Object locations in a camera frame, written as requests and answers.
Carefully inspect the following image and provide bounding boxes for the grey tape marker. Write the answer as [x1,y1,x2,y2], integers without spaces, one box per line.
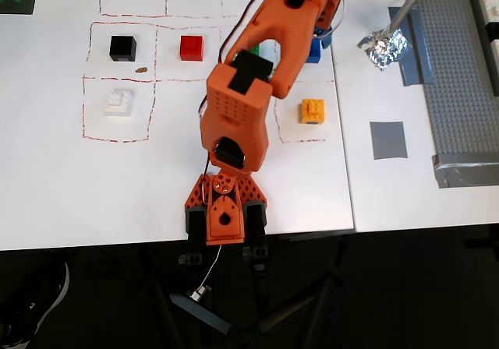
[369,120,409,161]

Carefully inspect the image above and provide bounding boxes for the black and white shoe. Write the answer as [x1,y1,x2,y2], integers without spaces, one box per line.
[0,262,72,349]

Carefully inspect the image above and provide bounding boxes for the orange-yellow brick block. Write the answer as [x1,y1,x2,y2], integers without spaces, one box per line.
[299,98,327,126]

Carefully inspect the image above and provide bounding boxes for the red brick block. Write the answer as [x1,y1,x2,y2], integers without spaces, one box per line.
[179,35,205,62]

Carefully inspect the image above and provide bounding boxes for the dark square marker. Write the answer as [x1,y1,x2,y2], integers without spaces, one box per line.
[0,0,39,16]

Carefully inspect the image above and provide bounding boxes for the blue brick block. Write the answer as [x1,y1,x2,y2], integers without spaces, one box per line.
[305,39,323,64]

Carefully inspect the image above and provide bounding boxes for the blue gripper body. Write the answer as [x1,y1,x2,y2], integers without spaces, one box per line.
[313,24,335,51]

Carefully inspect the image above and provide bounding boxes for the grey tape patch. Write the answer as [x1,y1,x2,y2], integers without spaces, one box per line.
[431,152,499,190]

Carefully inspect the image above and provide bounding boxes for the black and white brick stack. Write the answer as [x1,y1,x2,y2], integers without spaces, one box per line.
[467,0,499,97]

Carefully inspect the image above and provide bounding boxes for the metal stand pole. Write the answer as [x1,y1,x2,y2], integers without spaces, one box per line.
[384,0,434,39]

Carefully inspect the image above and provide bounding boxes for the black table clamp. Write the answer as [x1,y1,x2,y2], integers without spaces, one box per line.
[183,205,209,266]
[242,199,271,274]

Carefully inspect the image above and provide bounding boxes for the white cable with connector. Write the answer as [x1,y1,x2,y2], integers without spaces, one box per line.
[189,243,224,304]

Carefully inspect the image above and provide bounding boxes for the white brick block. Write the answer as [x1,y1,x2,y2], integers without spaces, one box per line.
[102,88,136,118]

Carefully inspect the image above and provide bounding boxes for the black tripod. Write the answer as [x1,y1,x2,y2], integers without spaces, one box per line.
[167,243,346,344]

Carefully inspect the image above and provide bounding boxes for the black brick block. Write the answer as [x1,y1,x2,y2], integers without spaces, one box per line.
[109,35,138,63]

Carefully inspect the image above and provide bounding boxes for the crumpled aluminium foil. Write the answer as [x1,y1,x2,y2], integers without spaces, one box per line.
[356,27,409,72]

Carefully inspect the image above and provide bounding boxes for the grey studded baseplate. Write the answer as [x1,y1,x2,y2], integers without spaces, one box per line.
[401,0,499,167]

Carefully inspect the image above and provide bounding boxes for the grey tape strip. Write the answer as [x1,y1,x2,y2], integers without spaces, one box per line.
[388,5,434,88]

